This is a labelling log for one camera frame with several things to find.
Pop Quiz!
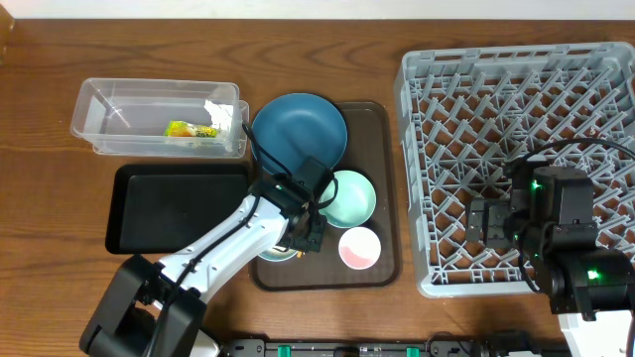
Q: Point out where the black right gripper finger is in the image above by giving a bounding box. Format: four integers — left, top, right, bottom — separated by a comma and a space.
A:
467, 197, 506, 220
465, 217, 487, 243

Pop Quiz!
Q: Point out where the white tissue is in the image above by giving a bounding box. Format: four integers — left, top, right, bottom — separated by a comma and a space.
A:
203, 100, 234, 138

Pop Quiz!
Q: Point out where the grey dishwasher rack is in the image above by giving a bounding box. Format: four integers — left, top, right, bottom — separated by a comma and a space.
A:
394, 42, 634, 298

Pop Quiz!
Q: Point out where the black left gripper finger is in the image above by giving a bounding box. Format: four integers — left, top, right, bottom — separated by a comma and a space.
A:
283, 231, 307, 252
305, 225, 325, 253

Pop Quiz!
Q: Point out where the light blue bowl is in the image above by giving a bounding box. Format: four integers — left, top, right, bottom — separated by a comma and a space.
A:
259, 246, 298, 263

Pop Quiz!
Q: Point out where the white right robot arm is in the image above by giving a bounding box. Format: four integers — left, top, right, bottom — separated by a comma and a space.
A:
465, 158, 634, 322

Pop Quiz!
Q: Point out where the yellow snack wrapper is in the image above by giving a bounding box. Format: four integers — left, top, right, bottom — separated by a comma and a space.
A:
164, 121, 220, 138

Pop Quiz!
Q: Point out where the dark blue plate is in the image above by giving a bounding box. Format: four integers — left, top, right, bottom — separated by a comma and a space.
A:
252, 93, 348, 175

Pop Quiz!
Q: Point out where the clear plastic bin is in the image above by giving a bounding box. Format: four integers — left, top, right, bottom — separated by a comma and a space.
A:
70, 78, 249, 159

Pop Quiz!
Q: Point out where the brown serving tray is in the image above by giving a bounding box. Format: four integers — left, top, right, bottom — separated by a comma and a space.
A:
250, 102, 402, 292

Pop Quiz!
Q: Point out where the white pink cup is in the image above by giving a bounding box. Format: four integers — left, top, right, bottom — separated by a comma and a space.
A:
338, 227, 382, 270

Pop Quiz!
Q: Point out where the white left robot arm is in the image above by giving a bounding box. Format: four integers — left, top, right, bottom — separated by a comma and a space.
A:
78, 175, 333, 356

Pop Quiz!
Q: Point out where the mint green bowl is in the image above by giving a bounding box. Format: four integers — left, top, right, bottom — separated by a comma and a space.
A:
318, 171, 377, 228

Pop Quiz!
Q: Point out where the black plastic tray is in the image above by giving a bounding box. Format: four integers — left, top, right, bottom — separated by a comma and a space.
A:
105, 164, 249, 254

